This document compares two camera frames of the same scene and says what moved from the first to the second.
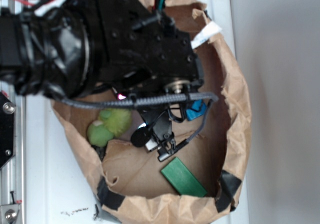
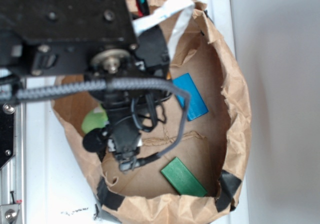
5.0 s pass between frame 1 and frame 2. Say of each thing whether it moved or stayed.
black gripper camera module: moved
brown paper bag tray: stayed
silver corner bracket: stayed
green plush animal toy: moved
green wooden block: stayed
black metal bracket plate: stayed
